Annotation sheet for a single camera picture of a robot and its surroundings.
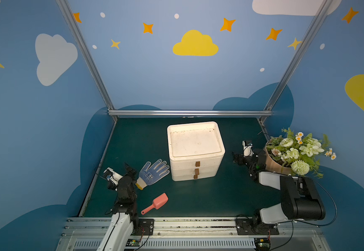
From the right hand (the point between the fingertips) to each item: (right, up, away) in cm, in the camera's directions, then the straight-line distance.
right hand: (242, 150), depth 95 cm
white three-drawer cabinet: (-31, +2, -20) cm, 37 cm away
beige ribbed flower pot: (+10, -7, -14) cm, 19 cm away
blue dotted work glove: (-57, -15, -4) cm, 59 cm away
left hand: (-71, -9, -13) cm, 72 cm away
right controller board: (+1, -43, -22) cm, 48 cm away
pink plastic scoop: (-51, -26, -15) cm, 59 cm away
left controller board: (-60, -41, -23) cm, 77 cm away
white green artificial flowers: (+14, +2, -28) cm, 31 cm away
